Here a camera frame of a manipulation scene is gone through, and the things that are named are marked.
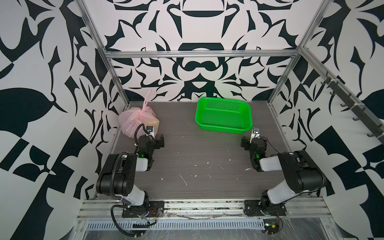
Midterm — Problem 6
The pink plastic bag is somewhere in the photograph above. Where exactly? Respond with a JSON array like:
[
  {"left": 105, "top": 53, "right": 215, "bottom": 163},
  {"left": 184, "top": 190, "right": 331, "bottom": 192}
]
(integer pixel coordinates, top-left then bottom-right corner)
[{"left": 119, "top": 90, "right": 160, "bottom": 138}]

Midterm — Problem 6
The green plastic basket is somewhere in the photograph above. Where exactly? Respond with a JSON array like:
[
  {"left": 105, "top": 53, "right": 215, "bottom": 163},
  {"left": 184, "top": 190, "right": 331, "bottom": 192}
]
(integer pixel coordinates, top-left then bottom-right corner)
[{"left": 195, "top": 97, "right": 253, "bottom": 134}]

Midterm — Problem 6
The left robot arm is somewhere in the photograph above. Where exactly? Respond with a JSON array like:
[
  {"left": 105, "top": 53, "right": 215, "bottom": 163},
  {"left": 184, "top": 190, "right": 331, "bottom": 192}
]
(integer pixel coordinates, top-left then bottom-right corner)
[{"left": 96, "top": 135, "right": 165, "bottom": 210}]

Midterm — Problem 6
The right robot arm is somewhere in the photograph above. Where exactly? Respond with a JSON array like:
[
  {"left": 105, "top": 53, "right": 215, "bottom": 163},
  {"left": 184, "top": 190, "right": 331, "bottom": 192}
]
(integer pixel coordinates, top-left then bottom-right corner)
[{"left": 241, "top": 137, "right": 328, "bottom": 216}]

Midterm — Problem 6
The small circuit board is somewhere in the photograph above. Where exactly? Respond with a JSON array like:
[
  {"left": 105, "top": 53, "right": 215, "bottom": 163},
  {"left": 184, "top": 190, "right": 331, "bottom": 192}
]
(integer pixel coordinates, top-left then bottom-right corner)
[{"left": 263, "top": 219, "right": 284, "bottom": 236}]

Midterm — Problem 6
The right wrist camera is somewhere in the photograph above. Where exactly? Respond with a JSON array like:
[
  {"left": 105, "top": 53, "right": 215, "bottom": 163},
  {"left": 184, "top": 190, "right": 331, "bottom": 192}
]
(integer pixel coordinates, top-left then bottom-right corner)
[{"left": 251, "top": 128, "right": 260, "bottom": 140}]

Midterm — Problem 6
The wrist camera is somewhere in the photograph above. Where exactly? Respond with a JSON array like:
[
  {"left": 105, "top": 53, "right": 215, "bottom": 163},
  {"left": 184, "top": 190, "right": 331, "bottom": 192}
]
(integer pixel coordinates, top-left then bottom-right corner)
[
  {"left": 251, "top": 128, "right": 260, "bottom": 140},
  {"left": 146, "top": 126, "right": 155, "bottom": 136}
]

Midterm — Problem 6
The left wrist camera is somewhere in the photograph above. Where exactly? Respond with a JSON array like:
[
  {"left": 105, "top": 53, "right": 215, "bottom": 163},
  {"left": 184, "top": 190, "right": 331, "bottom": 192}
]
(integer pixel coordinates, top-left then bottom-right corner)
[{"left": 146, "top": 126, "right": 155, "bottom": 136}]

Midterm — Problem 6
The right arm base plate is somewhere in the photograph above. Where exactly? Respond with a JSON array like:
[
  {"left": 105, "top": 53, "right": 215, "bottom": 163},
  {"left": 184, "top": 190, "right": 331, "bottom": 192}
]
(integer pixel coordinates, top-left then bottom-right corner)
[{"left": 244, "top": 200, "right": 287, "bottom": 217}]

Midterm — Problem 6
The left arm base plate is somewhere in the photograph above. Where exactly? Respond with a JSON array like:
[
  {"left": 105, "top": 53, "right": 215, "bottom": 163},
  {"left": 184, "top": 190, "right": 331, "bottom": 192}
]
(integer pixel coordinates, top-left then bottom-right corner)
[{"left": 122, "top": 201, "right": 165, "bottom": 218}]

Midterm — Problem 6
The black left base cable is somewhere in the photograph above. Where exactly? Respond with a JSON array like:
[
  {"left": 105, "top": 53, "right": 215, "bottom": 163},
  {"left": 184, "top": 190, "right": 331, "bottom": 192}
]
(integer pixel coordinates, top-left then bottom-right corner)
[{"left": 110, "top": 204, "right": 157, "bottom": 238}]

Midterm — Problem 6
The aluminium front rail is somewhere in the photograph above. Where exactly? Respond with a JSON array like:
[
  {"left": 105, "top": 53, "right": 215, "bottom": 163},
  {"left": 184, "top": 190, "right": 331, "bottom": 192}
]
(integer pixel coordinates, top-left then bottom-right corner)
[{"left": 76, "top": 198, "right": 332, "bottom": 221}]

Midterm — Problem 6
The white slotted cable duct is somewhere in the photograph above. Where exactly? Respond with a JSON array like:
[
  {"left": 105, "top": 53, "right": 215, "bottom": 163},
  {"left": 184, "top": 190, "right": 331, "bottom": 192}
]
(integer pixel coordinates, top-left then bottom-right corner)
[{"left": 87, "top": 219, "right": 265, "bottom": 231}]

